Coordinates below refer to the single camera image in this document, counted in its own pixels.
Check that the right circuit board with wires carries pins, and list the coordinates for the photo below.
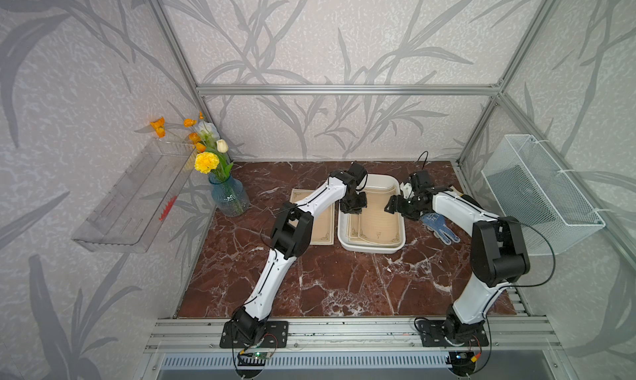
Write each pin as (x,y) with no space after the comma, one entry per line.
(463,364)

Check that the black yellow work glove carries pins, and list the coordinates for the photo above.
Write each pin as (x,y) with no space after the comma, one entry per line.
(459,191)

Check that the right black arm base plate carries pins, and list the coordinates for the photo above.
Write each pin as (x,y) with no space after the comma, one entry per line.
(450,333)

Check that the left green circuit board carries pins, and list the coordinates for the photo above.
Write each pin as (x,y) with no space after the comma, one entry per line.
(258,358)

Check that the white plastic storage box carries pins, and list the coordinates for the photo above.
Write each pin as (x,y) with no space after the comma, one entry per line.
(381,181)

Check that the aluminium cage frame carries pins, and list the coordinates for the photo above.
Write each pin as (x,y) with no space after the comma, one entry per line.
(612,218)

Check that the blue glass vase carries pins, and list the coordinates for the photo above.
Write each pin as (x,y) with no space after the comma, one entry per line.
(230,196)

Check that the aluminium front rail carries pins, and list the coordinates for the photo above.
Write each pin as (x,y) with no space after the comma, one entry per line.
(349,334)

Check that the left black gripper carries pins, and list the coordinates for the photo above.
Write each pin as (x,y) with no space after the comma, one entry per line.
(358,211)

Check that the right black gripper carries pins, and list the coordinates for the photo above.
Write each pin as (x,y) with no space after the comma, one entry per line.
(394,205)

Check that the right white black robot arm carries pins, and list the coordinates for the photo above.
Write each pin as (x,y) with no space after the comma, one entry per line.
(498,253)

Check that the blue white dotted glove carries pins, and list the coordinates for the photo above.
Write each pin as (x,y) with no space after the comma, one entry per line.
(436,223)

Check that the white wire mesh basket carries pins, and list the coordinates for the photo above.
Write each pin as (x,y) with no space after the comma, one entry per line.
(531,187)

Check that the clear acrylic wall shelf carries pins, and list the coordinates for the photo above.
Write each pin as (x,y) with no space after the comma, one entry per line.
(127,219)

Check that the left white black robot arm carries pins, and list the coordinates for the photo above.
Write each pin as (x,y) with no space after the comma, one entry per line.
(291,236)

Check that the red pen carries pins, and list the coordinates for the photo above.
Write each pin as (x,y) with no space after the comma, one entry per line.
(168,208)

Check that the yellow orange artificial flowers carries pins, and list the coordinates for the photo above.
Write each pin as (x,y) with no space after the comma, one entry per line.
(212,157)

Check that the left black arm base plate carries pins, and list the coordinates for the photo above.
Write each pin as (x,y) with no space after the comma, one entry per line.
(274,335)

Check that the beige stationery paper stack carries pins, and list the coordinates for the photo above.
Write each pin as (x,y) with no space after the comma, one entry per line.
(374,226)

